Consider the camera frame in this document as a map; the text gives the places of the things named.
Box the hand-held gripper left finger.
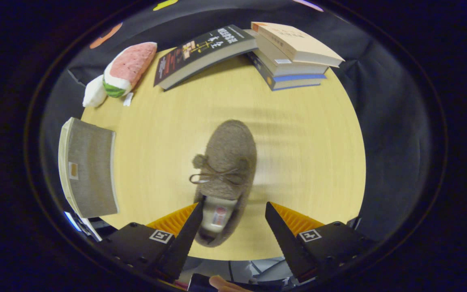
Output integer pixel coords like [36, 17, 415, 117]
[96, 197, 205, 281]

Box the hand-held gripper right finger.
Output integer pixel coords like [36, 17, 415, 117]
[265, 202, 377, 283]

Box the brown knit shoe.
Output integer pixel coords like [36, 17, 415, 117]
[189, 119, 258, 248]

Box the beige fabric storage box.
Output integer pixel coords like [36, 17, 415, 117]
[58, 117, 120, 220]

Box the blue cover book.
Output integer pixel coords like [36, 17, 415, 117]
[246, 52, 327, 92]

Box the white plush toy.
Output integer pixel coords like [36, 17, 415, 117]
[83, 74, 108, 108]

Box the grey white book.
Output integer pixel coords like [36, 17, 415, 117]
[244, 29, 330, 77]

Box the watermelon slice plush toy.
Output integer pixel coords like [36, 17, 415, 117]
[103, 42, 158, 99]

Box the black cover book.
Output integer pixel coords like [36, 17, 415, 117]
[154, 25, 258, 91]

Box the beige cover book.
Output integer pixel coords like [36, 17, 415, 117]
[251, 21, 345, 68]

